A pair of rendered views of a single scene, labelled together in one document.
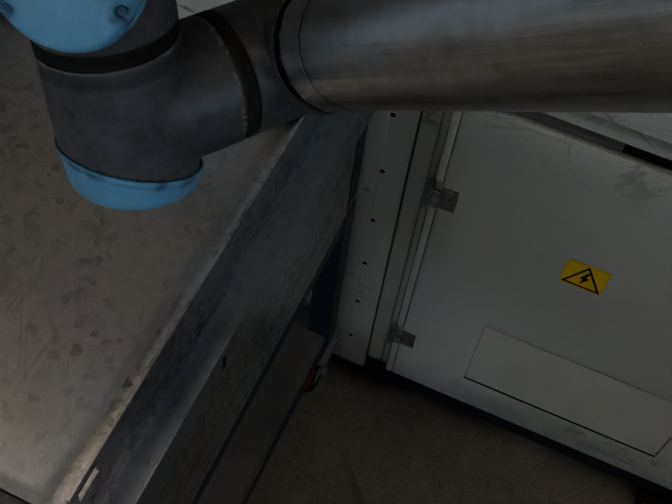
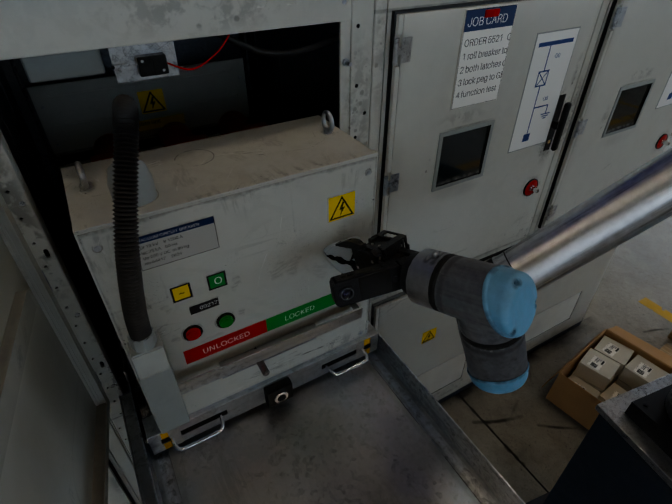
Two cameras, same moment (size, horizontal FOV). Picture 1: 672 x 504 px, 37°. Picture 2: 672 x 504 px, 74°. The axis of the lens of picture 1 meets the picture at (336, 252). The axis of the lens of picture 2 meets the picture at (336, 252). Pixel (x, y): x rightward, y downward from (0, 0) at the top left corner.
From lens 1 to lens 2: 0.71 m
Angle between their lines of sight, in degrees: 36
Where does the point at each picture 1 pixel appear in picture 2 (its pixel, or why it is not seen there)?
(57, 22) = (525, 322)
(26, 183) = (334, 467)
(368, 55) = (571, 260)
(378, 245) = not seen: hidden behind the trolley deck
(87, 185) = (517, 383)
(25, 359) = not seen: outside the picture
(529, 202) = (406, 325)
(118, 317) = (430, 469)
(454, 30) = (619, 227)
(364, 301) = not seen: hidden behind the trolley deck
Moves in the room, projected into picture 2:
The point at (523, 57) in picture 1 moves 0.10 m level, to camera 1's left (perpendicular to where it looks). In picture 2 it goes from (655, 216) to (634, 246)
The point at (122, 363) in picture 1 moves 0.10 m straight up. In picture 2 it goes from (454, 479) to (463, 453)
